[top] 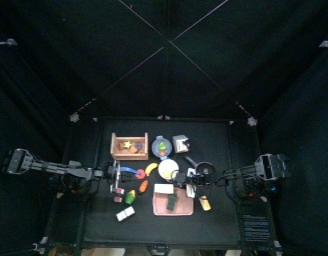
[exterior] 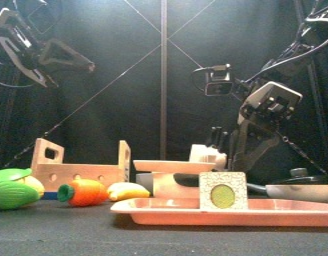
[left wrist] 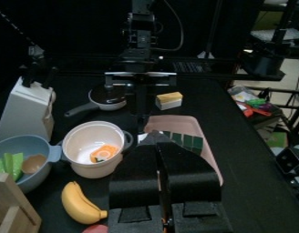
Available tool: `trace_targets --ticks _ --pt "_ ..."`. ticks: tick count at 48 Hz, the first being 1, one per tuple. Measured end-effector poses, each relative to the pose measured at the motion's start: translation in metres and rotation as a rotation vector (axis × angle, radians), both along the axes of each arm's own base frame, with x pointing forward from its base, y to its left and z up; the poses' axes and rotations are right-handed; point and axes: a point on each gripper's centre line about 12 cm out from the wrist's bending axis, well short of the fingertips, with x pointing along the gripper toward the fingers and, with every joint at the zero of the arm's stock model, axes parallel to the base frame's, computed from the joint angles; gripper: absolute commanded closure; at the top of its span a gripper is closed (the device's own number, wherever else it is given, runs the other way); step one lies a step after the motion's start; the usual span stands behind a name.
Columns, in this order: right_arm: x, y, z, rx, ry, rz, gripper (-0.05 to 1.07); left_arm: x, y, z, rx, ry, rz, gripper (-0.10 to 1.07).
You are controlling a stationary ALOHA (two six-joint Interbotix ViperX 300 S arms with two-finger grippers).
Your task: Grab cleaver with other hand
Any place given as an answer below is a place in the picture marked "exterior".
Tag white toy knife block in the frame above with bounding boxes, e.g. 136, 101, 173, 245
188, 126, 230, 172

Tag black pot lid with knob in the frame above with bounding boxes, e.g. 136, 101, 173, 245
270, 167, 328, 186

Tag white box with green oval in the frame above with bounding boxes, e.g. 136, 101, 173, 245
197, 171, 250, 211

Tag pink plastic tray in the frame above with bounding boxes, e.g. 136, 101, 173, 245
109, 196, 328, 228

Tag yellow toy banana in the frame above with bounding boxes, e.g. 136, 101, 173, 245
105, 181, 152, 202

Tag wooden toy crate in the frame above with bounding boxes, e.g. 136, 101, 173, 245
29, 137, 133, 193

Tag green and yellow toy corn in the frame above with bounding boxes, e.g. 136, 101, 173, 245
0, 167, 47, 211

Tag small blue toy piece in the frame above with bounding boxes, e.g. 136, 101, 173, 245
40, 191, 60, 201

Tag orange toy carrot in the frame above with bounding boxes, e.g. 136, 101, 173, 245
56, 178, 111, 208

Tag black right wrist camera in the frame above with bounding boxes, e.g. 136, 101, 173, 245
203, 64, 236, 98

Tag black handle toy cleaver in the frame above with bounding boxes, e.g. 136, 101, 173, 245
135, 172, 201, 194

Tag vertical metal frame pole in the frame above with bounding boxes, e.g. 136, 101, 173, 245
159, 0, 169, 161

